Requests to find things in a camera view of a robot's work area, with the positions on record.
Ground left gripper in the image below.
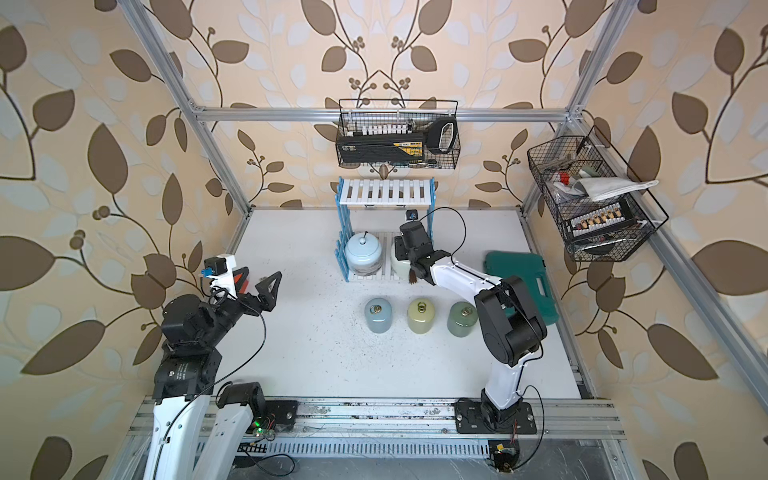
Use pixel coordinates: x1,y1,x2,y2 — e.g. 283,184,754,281
199,264,282,351

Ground cream jar with tassel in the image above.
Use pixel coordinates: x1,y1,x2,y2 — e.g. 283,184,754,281
390,236,418,284

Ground blue white two-tier shelf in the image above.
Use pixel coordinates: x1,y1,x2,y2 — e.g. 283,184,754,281
334,177,437,282

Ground yellow-green cylindrical tea canister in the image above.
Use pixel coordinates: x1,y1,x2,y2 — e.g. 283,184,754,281
407,298,436,335

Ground blue cylindrical tea canister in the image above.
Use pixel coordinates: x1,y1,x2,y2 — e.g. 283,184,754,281
364,298,393,334

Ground green cylindrical tea canister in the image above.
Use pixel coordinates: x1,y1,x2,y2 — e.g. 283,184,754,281
447,301,478,338

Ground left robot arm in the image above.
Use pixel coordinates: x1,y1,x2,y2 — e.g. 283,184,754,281
144,272,282,479

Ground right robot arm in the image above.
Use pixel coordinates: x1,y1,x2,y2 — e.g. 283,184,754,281
396,220,547,433

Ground light blue round jar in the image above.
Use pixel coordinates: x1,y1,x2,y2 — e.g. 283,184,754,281
344,231,383,276

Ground black yellow tool box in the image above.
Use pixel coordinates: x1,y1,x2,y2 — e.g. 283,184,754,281
336,133,425,165

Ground white bit row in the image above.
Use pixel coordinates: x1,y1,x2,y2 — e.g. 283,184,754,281
359,123,412,136

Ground green plastic tool case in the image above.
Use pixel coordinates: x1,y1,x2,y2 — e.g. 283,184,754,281
484,251,559,326

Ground white paper packet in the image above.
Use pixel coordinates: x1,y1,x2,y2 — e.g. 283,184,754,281
575,177,659,202

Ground bit set tray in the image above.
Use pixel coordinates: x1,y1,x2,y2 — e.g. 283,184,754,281
566,201,636,240

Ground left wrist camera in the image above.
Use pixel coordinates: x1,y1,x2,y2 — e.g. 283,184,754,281
201,254,237,298

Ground back black wire basket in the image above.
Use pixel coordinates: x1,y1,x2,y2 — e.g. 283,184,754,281
334,97,461,169

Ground black wire basket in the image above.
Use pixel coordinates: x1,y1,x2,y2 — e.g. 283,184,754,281
334,97,461,169
527,126,669,262

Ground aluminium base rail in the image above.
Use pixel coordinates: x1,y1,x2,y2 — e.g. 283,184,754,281
127,395,626,442

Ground right black wire basket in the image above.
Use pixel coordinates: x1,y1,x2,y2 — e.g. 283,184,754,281
527,126,669,262

